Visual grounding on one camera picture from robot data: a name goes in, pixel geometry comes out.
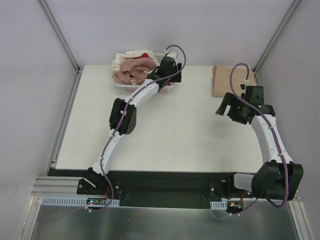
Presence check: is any white t shirt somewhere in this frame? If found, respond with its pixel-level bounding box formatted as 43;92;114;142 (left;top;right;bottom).
111;49;159;72

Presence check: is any left white cable duct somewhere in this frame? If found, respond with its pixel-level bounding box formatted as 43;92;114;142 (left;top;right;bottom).
42;196;120;208

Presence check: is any dusty pink t shirt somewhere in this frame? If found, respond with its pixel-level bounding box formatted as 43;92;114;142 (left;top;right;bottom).
112;57;157;85

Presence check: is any aluminium front rail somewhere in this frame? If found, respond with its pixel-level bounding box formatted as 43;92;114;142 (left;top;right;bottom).
31;174;301;202

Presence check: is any left aluminium table rail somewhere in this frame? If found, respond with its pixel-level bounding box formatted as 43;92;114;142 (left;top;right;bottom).
44;68;83;176

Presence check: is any white plastic laundry basket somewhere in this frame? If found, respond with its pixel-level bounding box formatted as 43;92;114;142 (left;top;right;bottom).
115;51;180;95

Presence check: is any right aluminium corner post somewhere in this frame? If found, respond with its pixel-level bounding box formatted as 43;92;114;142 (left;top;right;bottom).
253;0;302;75

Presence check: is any left aluminium corner post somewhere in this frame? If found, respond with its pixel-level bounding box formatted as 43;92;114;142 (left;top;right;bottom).
37;0;81;73

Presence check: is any aluminium corner post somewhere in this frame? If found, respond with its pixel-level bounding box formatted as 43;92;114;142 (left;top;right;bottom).
253;0;302;75
37;0;81;73

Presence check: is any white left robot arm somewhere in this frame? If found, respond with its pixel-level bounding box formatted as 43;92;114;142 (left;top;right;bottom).
85;51;183;195

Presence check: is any beige t shirt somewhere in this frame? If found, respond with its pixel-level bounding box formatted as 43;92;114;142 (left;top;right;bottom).
211;64;256;98

